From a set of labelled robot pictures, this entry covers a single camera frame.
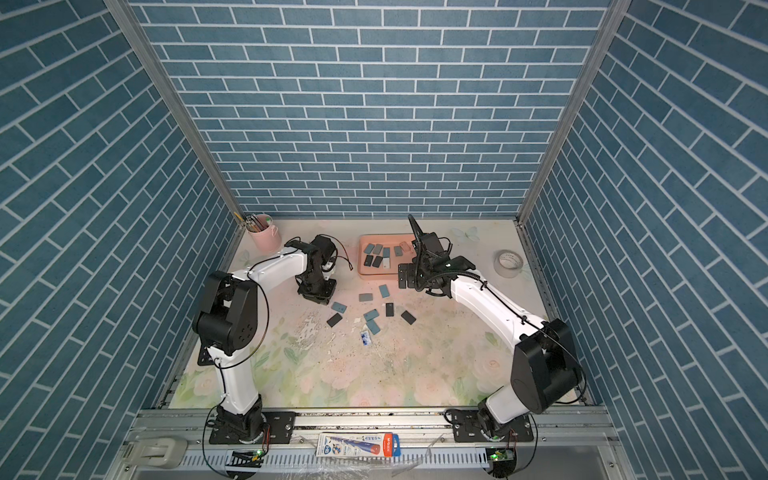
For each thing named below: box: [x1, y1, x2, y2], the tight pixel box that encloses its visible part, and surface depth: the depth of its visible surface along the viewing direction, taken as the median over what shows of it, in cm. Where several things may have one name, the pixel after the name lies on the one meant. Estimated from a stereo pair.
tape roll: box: [493, 250, 524, 279], surface depth 109 cm
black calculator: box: [197, 346, 215, 366], surface depth 86 cm
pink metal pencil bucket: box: [246, 214, 282, 254], surface depth 108 cm
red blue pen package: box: [316, 432, 402, 457], surface depth 72 cm
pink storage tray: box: [359, 233, 417, 275], surface depth 113 cm
